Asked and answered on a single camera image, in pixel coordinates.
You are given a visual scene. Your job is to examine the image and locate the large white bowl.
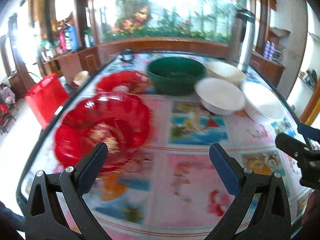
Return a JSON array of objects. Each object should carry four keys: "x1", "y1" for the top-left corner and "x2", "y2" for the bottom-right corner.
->
[{"x1": 241, "y1": 82, "x2": 285, "y2": 125}]

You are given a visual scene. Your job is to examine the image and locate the small white bowl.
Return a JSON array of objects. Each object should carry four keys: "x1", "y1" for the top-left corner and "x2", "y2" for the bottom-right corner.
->
[{"x1": 194, "y1": 77, "x2": 246, "y2": 115}]

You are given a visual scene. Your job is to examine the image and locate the cream plastic bowl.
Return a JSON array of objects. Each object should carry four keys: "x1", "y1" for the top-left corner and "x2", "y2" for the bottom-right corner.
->
[{"x1": 205, "y1": 61, "x2": 246, "y2": 86}]

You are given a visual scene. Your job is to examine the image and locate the red scalloped plate front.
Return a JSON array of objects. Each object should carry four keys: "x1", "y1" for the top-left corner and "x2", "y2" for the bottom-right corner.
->
[{"x1": 54, "y1": 92, "x2": 152, "y2": 174}]

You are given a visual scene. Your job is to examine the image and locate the red scalloped plate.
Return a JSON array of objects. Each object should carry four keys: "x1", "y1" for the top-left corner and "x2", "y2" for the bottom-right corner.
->
[
  {"x1": 95, "y1": 70, "x2": 151, "y2": 94},
  {"x1": 54, "y1": 92, "x2": 152, "y2": 174}
]

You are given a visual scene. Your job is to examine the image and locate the dark green plastic basin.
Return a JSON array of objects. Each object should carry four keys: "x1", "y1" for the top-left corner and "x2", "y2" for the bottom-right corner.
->
[{"x1": 146, "y1": 57, "x2": 206, "y2": 96}]

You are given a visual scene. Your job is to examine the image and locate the stacked bowls on stool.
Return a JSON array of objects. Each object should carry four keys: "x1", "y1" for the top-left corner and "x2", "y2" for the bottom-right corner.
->
[{"x1": 72, "y1": 70, "x2": 90, "y2": 88}]

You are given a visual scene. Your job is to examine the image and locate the purple spray cans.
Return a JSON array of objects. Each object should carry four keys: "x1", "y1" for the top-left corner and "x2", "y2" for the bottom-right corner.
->
[{"x1": 263, "y1": 41, "x2": 275, "y2": 61}]

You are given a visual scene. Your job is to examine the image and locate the floral fruit tablecloth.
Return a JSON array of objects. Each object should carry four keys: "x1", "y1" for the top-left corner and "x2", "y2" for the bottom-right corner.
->
[{"x1": 21, "y1": 52, "x2": 313, "y2": 240}]

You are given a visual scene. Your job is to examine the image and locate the stainless steel thermos jug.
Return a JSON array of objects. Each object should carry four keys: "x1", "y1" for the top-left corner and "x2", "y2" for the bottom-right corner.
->
[{"x1": 226, "y1": 9, "x2": 255, "y2": 73}]

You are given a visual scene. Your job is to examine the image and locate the red shopping bag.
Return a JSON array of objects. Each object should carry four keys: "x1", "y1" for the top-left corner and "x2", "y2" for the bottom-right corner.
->
[{"x1": 25, "y1": 73, "x2": 69, "y2": 129}]

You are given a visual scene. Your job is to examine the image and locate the wooden sideboard cabinet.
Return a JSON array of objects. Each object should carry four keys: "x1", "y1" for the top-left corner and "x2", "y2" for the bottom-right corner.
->
[{"x1": 42, "y1": 37, "x2": 286, "y2": 88}]

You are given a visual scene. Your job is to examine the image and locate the pink thermos flask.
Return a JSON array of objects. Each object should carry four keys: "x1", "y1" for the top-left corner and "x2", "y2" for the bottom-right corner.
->
[{"x1": 58, "y1": 29, "x2": 67, "y2": 52}]

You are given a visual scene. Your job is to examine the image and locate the blue thermos flask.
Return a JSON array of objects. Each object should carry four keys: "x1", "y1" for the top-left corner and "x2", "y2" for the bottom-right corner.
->
[{"x1": 66, "y1": 25, "x2": 79, "y2": 50}]

